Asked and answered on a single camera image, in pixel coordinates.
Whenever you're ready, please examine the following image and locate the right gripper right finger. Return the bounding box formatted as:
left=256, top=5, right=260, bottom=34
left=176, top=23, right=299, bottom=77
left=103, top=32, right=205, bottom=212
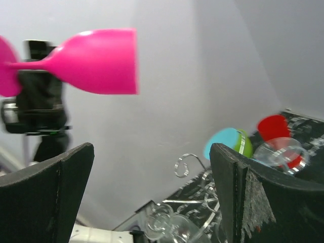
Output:
left=210, top=144, right=323, bottom=242

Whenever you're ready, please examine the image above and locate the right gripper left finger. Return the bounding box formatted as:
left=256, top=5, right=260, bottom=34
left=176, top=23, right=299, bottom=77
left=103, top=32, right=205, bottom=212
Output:
left=1, top=143, right=95, bottom=242

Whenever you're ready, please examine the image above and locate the green wine glass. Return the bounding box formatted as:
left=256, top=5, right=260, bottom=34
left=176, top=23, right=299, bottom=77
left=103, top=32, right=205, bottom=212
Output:
left=234, top=129, right=253, bottom=158

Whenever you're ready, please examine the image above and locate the red wine glass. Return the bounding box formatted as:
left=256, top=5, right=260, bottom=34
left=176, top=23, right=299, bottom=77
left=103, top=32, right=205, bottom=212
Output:
left=257, top=114, right=304, bottom=169

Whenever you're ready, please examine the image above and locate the pink wine glass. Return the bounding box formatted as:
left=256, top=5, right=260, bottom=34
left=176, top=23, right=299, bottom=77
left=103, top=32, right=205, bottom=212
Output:
left=1, top=28, right=139, bottom=97

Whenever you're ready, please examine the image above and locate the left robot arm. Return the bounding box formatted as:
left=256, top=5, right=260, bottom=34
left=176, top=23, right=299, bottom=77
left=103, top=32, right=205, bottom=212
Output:
left=1, top=70, right=71, bottom=166

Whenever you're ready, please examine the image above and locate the chrome wine glass rack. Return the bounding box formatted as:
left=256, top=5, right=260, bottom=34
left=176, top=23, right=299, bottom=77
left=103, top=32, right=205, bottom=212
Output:
left=141, top=136, right=309, bottom=243

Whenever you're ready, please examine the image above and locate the cyan wine glass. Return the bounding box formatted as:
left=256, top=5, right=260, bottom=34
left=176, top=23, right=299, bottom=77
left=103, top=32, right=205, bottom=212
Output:
left=203, top=127, right=269, bottom=168

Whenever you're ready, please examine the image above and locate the clear tumbler glass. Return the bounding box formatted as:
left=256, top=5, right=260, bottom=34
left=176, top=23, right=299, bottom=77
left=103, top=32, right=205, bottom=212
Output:
left=144, top=203, right=210, bottom=243

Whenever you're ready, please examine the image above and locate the clear champagne flute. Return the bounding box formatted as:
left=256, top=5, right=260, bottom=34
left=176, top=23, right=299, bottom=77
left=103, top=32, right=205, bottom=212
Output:
left=253, top=137, right=309, bottom=176

